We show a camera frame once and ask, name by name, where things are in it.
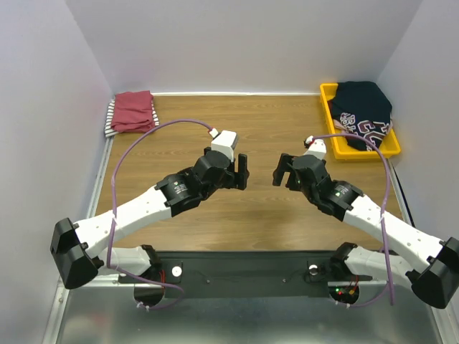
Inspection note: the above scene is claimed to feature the yellow plastic tray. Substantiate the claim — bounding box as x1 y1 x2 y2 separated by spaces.
319 82 402 161

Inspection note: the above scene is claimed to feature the aluminium frame rail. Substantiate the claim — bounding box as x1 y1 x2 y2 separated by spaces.
42 138 113 344

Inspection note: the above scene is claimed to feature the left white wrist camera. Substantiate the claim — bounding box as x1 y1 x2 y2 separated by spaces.
210 130 238 162

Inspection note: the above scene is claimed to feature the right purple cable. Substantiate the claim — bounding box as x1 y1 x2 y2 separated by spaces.
311 132 396 309

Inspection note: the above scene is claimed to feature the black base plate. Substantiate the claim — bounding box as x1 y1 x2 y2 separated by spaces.
141 250 355 298

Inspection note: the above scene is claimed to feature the folded red tank top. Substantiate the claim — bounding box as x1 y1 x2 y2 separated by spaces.
108 90 158 133

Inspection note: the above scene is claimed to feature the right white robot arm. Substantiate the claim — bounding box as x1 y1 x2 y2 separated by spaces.
273 153 458 309

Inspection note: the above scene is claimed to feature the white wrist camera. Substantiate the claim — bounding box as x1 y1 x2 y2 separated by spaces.
303 136 327 160
210 130 238 162

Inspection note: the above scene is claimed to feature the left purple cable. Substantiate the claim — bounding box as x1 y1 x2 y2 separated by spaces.
105 119 220 311

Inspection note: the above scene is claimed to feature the purple cable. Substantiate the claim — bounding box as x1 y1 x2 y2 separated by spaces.
105 119 220 311
311 132 396 309

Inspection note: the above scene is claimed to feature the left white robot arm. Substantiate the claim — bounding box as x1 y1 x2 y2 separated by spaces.
50 148 250 290

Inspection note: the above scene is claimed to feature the navy basketball jersey 23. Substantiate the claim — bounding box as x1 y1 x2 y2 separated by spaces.
328 81 392 151

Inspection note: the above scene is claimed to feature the folded striped tank top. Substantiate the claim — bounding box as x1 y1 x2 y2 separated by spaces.
103 99 160 138

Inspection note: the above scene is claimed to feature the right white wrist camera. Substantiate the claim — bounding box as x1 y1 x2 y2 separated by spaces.
303 136 327 160

